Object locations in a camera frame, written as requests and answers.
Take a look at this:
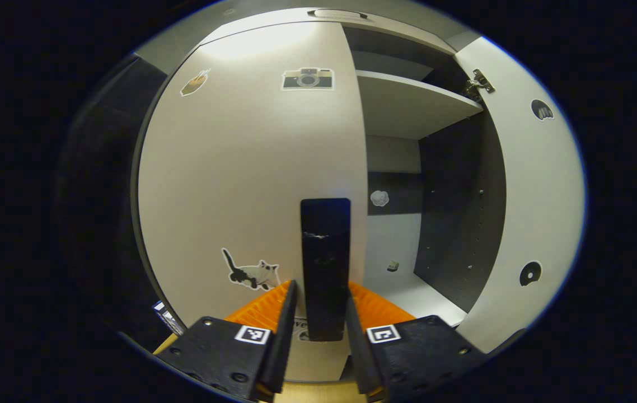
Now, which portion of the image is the white shoe cabinet door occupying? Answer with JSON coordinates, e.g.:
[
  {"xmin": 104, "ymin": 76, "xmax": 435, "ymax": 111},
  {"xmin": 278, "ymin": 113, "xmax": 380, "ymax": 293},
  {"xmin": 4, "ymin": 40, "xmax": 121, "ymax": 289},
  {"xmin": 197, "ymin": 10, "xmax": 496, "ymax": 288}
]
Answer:
[
  {"xmin": 453, "ymin": 36, "xmax": 587, "ymax": 354},
  {"xmin": 138, "ymin": 22, "xmax": 368, "ymax": 384}
]

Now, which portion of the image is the white double-door shoe cabinet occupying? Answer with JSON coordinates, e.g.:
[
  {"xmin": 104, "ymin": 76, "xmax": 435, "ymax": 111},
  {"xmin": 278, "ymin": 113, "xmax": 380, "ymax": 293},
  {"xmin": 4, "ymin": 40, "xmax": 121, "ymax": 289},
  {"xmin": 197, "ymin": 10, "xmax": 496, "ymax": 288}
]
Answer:
[{"xmin": 131, "ymin": 7, "xmax": 507, "ymax": 387}]

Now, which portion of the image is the black door handle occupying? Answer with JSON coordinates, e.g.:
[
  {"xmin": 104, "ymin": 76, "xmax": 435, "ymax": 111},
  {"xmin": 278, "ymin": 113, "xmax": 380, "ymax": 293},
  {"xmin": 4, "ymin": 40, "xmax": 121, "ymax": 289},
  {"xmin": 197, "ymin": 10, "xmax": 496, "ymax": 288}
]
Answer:
[{"xmin": 300, "ymin": 198, "xmax": 352, "ymax": 342}]

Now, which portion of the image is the black backdrop cloth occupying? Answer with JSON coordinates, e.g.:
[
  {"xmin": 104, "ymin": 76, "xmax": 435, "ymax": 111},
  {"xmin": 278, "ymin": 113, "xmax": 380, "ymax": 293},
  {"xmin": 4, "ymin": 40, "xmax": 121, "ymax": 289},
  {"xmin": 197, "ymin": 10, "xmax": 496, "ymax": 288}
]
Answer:
[{"xmin": 55, "ymin": 53, "xmax": 174, "ymax": 336}]

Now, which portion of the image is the white cabinet shelf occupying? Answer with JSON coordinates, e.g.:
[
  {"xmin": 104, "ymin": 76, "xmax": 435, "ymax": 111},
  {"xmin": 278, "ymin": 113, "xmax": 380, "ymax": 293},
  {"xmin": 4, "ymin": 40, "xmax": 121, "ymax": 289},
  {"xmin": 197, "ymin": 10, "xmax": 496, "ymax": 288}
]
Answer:
[{"xmin": 355, "ymin": 70, "xmax": 484, "ymax": 140}]

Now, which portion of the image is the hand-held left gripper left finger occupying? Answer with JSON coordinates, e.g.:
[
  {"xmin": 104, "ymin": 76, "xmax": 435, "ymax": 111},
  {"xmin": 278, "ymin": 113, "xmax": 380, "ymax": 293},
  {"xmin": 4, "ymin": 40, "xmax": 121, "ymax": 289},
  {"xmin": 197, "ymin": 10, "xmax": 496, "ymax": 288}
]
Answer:
[{"xmin": 153, "ymin": 280, "xmax": 298, "ymax": 402}]

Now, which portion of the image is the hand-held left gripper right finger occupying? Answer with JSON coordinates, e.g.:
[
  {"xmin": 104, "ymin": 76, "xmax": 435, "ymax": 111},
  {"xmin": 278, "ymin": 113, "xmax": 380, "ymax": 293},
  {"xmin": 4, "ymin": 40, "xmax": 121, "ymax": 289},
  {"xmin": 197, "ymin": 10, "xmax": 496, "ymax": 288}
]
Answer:
[{"xmin": 345, "ymin": 281, "xmax": 490, "ymax": 402}]

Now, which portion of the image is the blue and white box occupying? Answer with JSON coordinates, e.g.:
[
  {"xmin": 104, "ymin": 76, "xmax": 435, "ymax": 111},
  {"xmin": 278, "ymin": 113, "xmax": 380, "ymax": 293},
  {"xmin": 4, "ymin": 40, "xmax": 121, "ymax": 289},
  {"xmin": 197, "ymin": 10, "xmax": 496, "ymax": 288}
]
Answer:
[{"xmin": 152, "ymin": 301, "xmax": 186, "ymax": 336}]

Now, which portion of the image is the metal door hinge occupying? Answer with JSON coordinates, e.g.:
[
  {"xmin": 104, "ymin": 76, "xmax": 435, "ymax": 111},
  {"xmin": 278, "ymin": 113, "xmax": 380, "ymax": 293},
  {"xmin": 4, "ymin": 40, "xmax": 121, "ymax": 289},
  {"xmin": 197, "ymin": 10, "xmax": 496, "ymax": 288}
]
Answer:
[{"xmin": 463, "ymin": 68, "xmax": 496, "ymax": 102}]

